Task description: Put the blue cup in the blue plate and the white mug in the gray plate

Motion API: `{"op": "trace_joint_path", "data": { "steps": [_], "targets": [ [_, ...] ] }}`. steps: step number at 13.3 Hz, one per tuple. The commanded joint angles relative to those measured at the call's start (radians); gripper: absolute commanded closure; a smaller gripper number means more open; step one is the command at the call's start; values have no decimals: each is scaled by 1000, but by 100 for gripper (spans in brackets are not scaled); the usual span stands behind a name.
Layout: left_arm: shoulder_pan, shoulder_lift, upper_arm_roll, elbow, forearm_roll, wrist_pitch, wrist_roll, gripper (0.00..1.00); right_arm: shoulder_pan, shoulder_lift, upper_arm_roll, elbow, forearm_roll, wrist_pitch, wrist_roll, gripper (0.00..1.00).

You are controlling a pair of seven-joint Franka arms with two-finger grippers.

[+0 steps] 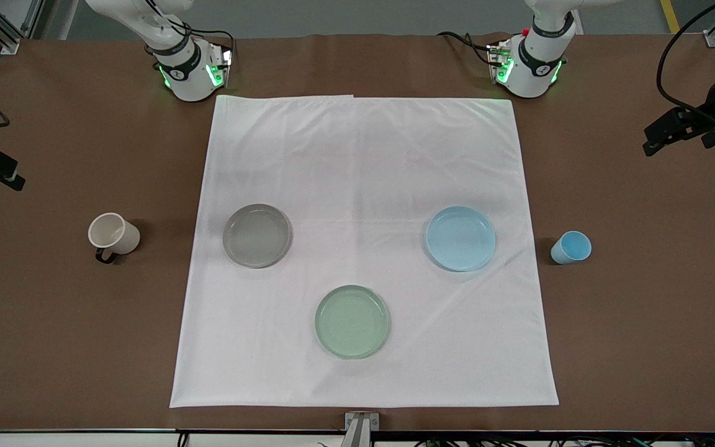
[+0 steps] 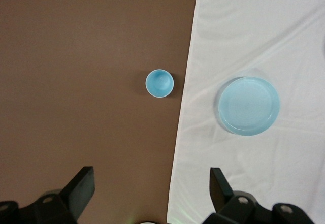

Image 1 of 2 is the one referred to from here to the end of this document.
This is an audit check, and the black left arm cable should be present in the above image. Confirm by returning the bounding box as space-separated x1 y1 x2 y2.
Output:
655 0 715 122

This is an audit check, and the blue plate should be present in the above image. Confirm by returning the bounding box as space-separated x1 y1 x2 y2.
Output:
425 205 497 273

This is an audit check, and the white table cloth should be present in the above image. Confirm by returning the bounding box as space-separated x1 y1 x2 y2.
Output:
169 94 560 409

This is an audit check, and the blue cup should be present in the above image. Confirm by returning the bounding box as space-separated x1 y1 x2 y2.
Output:
550 230 593 266

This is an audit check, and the black base cable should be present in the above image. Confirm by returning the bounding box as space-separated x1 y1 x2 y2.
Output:
165 19 237 70
437 30 502 66

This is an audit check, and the green plate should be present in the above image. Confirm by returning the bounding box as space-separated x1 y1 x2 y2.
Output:
314 284 392 360

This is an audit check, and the white mug black handle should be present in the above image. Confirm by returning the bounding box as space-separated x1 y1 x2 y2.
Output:
88 212 142 264

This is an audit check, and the gray plate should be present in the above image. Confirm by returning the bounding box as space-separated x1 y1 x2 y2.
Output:
222 203 293 269

